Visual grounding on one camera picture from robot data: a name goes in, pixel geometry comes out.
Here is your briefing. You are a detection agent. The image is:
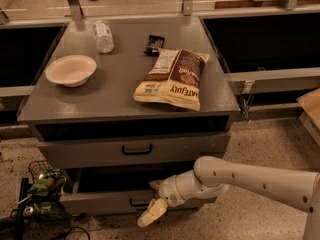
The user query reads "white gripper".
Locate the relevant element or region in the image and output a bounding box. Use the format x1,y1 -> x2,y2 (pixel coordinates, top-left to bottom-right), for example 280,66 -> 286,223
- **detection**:
136,169 -> 205,228

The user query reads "grey drawer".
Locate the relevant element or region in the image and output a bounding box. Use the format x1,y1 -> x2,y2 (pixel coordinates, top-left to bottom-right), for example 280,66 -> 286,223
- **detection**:
38,132 -> 231,169
59,165 -> 218,217

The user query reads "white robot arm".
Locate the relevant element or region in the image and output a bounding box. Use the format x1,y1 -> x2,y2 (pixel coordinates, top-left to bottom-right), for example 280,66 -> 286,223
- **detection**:
137,156 -> 320,240

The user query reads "grey top drawer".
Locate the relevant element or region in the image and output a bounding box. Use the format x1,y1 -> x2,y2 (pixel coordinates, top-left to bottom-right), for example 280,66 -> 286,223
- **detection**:
38,132 -> 231,169

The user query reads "grey drawer cabinet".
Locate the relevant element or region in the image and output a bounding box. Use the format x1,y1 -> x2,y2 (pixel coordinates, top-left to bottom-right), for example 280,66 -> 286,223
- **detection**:
16,15 -> 242,217

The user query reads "green chip bag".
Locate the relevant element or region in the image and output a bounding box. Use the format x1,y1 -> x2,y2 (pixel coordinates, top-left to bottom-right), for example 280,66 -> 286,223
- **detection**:
28,169 -> 65,196

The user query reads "brown cream chip bag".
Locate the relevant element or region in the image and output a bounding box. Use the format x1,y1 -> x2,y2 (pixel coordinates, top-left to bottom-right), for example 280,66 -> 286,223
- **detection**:
133,48 -> 210,111

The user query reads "white paper bowl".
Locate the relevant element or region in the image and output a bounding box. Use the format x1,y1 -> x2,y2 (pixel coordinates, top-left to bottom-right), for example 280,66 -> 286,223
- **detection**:
45,55 -> 97,87

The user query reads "dark snack bar wrapper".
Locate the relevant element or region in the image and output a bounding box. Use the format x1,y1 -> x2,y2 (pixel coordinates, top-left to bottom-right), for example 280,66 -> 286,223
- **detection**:
144,35 -> 165,56

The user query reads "brown cardboard box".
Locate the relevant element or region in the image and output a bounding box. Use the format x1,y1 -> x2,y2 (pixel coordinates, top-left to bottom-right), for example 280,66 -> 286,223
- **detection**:
297,88 -> 320,129

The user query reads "black floor cable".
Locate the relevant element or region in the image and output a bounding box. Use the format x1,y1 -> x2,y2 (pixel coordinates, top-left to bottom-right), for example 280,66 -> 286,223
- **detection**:
49,226 -> 92,240

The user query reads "black wire basket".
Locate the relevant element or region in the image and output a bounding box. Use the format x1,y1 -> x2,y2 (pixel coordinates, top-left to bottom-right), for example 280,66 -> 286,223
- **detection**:
28,160 -> 52,183

